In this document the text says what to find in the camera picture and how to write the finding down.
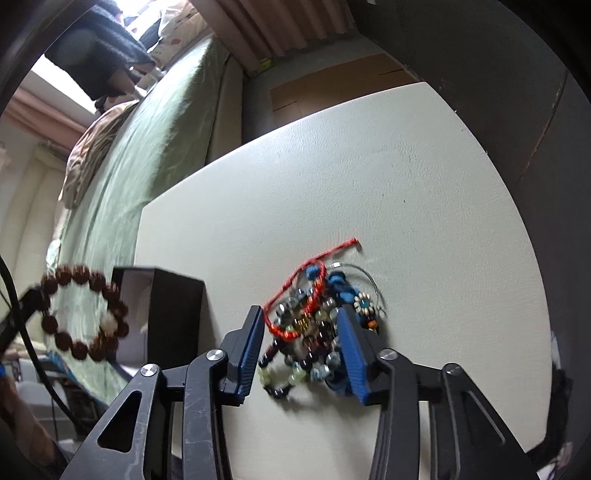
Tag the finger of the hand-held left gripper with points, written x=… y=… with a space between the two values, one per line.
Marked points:
x=21 y=310

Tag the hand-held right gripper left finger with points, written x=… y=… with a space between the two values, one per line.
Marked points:
x=250 y=355

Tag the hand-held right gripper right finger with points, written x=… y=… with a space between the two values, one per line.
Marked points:
x=356 y=364

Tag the black jewelry box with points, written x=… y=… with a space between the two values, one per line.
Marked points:
x=175 y=314

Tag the person's left forearm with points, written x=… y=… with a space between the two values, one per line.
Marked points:
x=23 y=420

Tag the brown crumpled blanket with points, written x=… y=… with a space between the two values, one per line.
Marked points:
x=92 y=147

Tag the pink curtain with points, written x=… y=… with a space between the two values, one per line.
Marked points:
x=37 y=115

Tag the bed with green sheet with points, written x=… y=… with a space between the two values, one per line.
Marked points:
x=152 y=152

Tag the brown cardboard sheet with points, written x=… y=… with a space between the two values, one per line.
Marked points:
x=332 y=83

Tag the dark hanging garment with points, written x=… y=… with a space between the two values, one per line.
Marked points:
x=108 y=41

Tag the floral pillow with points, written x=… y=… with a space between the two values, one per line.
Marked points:
x=178 y=34

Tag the beige pleated curtain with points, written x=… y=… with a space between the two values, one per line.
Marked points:
x=277 y=27

